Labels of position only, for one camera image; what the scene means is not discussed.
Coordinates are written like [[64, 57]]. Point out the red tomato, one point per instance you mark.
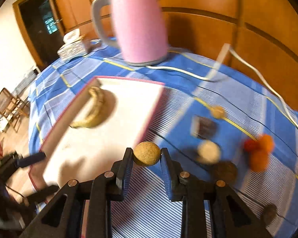
[[250, 145]]

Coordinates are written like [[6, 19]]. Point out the pink electric kettle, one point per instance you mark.
[[139, 24]]

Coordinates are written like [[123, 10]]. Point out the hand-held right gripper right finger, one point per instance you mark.
[[166, 176]]

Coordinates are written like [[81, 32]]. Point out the patterned tissue box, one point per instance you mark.
[[73, 48]]

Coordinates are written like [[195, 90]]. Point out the yellow banana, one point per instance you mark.
[[90, 123]]

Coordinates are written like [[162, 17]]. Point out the small dark box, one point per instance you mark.
[[205, 127]]

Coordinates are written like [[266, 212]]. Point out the wooden chair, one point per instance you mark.
[[5, 101]]

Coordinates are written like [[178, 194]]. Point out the wooden framed dark window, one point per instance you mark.
[[39, 24]]

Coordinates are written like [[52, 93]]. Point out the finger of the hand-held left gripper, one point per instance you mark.
[[31, 160], [43, 192]]

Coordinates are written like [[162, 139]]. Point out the blue plaid tablecloth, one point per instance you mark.
[[178, 99]]

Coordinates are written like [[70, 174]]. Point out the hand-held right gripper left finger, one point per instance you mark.
[[127, 171]]

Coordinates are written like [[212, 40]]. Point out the brown kiwi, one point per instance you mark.
[[208, 151], [147, 153], [218, 111]]

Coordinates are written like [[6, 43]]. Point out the white tray with pink rim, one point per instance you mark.
[[119, 119]]

